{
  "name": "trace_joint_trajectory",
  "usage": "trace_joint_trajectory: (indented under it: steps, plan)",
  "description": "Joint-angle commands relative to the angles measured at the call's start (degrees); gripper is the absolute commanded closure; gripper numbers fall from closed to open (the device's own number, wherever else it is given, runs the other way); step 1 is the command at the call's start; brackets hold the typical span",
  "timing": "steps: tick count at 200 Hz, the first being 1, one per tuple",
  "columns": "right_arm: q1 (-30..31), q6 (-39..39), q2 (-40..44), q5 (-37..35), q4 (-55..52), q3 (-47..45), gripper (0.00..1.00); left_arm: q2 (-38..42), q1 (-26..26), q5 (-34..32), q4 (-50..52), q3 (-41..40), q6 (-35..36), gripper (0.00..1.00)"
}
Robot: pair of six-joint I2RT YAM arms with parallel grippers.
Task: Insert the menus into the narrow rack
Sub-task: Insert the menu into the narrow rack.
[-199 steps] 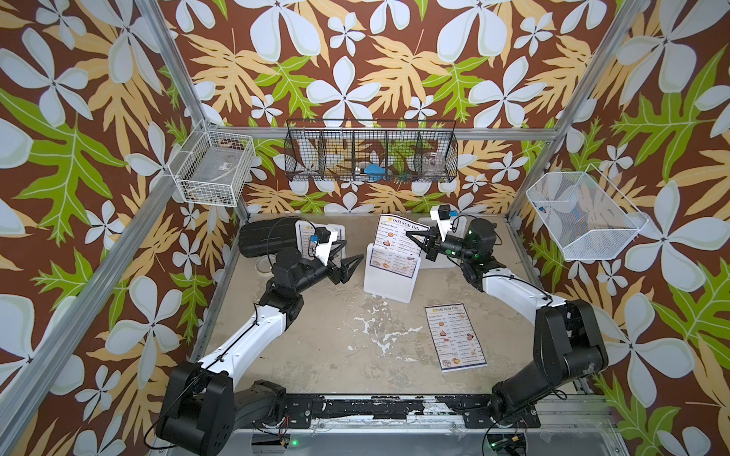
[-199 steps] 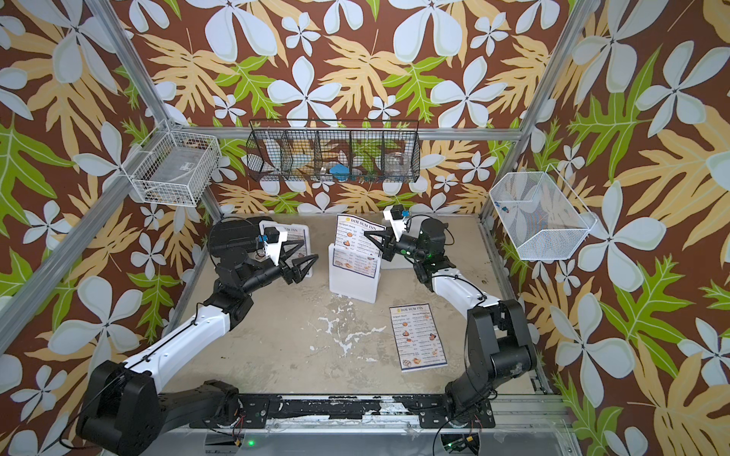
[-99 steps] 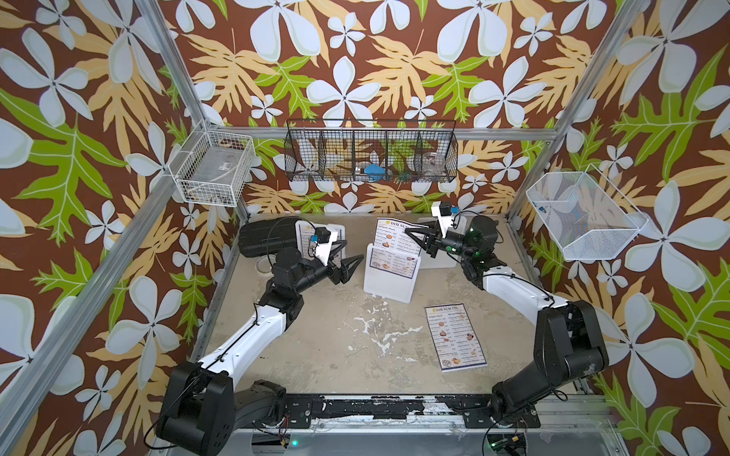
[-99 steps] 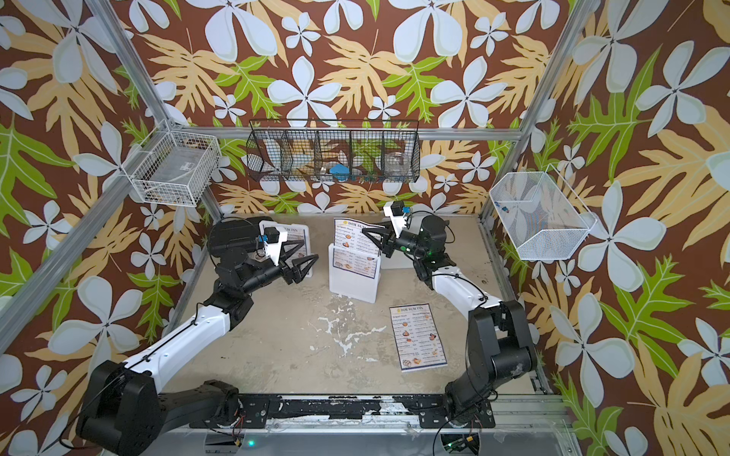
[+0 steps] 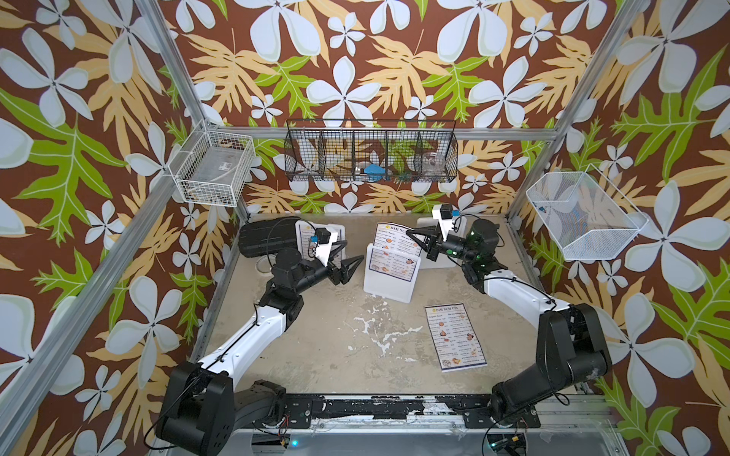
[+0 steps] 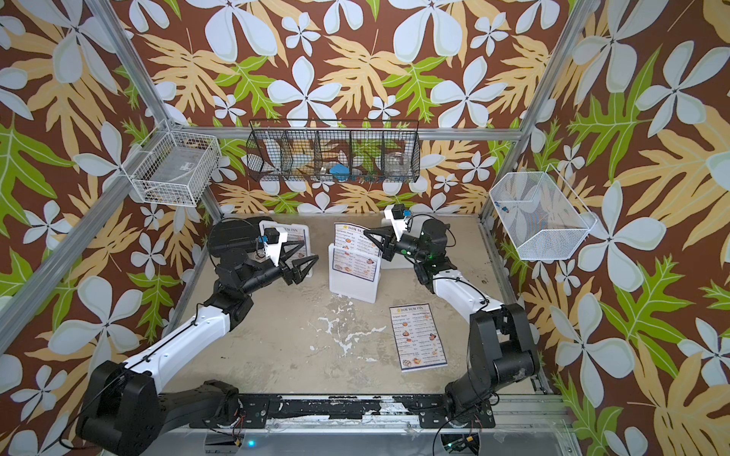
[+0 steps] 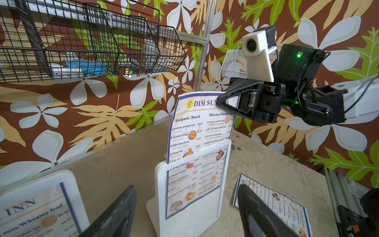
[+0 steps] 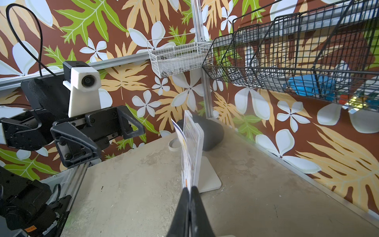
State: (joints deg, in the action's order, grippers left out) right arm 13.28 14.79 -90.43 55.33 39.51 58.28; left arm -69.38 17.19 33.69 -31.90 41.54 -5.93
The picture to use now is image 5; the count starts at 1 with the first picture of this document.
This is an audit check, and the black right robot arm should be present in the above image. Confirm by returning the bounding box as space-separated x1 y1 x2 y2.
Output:
406 218 612 425

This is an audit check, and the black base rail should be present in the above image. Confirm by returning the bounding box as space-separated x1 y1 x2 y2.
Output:
235 392 514 429

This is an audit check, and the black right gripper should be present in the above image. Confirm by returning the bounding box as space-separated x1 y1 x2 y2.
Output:
409 228 479 267

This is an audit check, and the white menu holder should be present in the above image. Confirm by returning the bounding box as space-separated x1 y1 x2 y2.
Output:
416 218 467 270
295 220 346 260
363 244 421 303

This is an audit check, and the dim sum menu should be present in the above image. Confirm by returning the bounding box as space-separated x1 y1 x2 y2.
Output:
295 220 346 260
368 222 422 282
424 303 488 372

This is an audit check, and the white wire basket left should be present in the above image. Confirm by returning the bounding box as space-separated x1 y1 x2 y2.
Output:
169 122 257 208

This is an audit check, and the black wire basket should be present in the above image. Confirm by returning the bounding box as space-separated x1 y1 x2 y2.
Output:
282 119 458 184

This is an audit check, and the black plastic case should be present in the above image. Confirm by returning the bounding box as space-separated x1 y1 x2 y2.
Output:
238 217 300 258

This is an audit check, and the blue object in basket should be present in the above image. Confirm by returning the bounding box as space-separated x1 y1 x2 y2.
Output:
364 163 387 182

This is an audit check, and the white mesh basket right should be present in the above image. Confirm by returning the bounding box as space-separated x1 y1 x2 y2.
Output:
527 165 649 262

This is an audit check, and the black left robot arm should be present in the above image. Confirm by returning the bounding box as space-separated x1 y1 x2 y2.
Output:
151 241 365 455

